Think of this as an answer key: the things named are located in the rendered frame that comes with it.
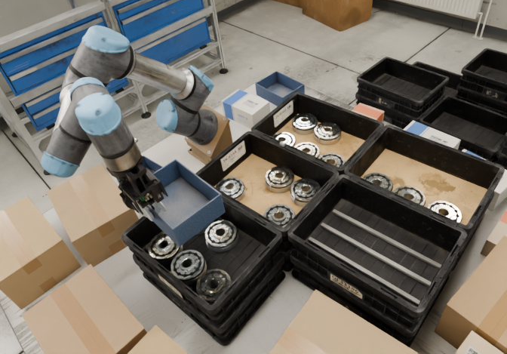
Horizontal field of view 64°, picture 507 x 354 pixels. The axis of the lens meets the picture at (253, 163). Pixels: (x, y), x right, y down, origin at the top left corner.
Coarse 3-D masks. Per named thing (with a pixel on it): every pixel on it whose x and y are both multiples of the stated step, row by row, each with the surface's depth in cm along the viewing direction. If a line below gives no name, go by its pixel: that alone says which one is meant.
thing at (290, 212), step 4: (280, 204) 133; (268, 208) 132; (272, 208) 133; (276, 208) 132; (280, 208) 132; (284, 208) 132; (288, 208) 132; (268, 212) 132; (288, 212) 130; (292, 212) 130; (264, 216) 130; (268, 216) 130; (288, 216) 129; (292, 216) 129; (272, 220) 129; (284, 220) 128; (288, 220) 128; (280, 224) 128; (284, 224) 127
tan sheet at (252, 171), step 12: (252, 156) 156; (240, 168) 152; (252, 168) 151; (264, 168) 151; (252, 180) 147; (264, 180) 146; (252, 192) 143; (264, 192) 142; (276, 192) 141; (288, 192) 141; (252, 204) 139; (264, 204) 138; (276, 204) 138; (288, 204) 137
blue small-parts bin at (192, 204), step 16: (176, 160) 112; (160, 176) 111; (176, 176) 116; (192, 176) 109; (176, 192) 113; (192, 192) 112; (208, 192) 107; (160, 208) 109; (176, 208) 108; (192, 208) 108; (208, 208) 101; (224, 208) 105; (160, 224) 102; (176, 224) 104; (192, 224) 99; (208, 224) 103; (176, 240) 98
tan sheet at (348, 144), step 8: (288, 128) 166; (296, 136) 162; (304, 136) 162; (312, 136) 161; (344, 136) 159; (352, 136) 158; (296, 144) 158; (320, 144) 157; (336, 144) 156; (344, 144) 155; (352, 144) 155; (360, 144) 154; (328, 152) 153; (336, 152) 153; (344, 152) 152; (352, 152) 152
